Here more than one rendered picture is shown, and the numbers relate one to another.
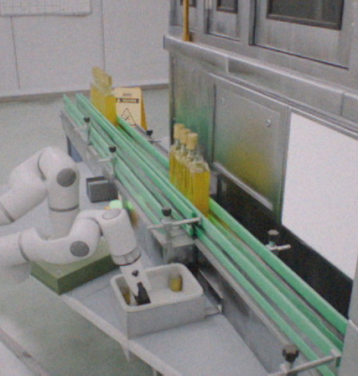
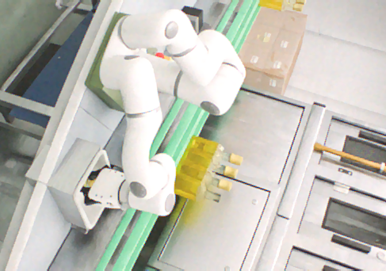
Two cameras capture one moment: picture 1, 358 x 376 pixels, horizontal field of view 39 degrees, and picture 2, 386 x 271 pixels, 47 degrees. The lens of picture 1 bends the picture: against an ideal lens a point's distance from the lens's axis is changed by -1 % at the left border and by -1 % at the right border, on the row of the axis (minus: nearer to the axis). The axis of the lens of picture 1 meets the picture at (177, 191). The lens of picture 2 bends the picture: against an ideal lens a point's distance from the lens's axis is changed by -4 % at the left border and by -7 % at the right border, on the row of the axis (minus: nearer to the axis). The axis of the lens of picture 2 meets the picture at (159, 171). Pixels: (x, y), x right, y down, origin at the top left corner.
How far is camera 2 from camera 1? 1.04 m
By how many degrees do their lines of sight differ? 38
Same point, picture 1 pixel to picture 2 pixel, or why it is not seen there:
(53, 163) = (227, 98)
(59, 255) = (131, 169)
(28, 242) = (147, 124)
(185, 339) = (50, 224)
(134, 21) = not seen: outside the picture
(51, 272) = not seen: hidden behind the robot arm
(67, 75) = not seen: outside the picture
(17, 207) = (185, 64)
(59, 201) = (185, 92)
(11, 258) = (130, 101)
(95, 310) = (70, 131)
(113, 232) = (150, 208)
